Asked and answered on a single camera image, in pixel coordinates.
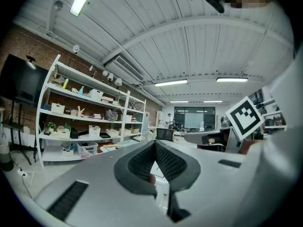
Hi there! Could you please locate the grey cabinet red sticker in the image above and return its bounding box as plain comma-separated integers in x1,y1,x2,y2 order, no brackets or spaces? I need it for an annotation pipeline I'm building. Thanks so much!
142,111,151,137

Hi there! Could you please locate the white perforated basket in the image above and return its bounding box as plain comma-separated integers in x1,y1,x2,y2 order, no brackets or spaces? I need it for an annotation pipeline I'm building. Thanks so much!
89,125,101,138
89,88,104,101

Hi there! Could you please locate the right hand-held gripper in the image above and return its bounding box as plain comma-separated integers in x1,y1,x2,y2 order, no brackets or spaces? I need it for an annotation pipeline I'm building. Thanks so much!
184,96,265,154

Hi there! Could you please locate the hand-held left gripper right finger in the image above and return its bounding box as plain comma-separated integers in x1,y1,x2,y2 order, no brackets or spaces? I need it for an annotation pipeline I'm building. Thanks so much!
155,140,201,192

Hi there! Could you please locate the red flat box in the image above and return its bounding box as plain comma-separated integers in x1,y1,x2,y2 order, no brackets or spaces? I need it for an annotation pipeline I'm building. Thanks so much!
97,141,119,154

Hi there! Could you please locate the clear plastic storage box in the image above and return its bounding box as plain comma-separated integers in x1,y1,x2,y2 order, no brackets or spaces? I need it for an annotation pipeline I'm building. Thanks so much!
76,141,99,160

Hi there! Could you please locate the white wall shelf rack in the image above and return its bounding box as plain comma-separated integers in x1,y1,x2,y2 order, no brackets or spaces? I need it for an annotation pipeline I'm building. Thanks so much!
253,88,287,135

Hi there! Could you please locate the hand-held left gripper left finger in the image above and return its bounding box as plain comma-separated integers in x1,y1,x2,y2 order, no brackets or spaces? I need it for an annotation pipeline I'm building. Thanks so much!
113,140,159,199

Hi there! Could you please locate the person's right forearm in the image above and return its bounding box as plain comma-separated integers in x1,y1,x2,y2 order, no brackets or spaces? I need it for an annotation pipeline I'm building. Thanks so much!
239,138,263,155

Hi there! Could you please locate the black head camera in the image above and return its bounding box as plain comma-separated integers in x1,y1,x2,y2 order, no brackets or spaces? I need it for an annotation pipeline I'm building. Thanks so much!
205,0,225,14

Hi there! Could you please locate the ceiling air conditioner unit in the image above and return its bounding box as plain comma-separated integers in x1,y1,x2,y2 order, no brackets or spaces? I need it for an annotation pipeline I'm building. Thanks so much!
104,55,145,86

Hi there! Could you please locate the small white storage bin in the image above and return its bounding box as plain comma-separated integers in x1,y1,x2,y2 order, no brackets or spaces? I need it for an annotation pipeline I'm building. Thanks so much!
62,143,75,157

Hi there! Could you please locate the white metal shelving unit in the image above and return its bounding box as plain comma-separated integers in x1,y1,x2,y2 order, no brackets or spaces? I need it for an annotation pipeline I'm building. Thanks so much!
35,54,147,169

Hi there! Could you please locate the grey woven laundry basket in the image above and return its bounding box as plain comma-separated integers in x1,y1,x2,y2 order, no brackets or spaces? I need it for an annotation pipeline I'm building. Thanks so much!
0,143,14,172

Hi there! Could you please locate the grey fabric bag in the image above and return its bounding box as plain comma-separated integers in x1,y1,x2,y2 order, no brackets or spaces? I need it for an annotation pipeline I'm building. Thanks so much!
105,109,118,122

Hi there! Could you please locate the black television stand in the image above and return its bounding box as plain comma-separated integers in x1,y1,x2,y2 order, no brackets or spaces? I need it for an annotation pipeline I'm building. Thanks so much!
1,100,33,166

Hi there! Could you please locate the black lamp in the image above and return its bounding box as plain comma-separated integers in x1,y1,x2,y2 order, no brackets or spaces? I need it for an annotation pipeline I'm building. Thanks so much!
26,54,37,70

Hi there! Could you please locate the black television screen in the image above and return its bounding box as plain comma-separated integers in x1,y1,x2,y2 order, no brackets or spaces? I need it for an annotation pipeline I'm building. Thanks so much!
0,53,50,108

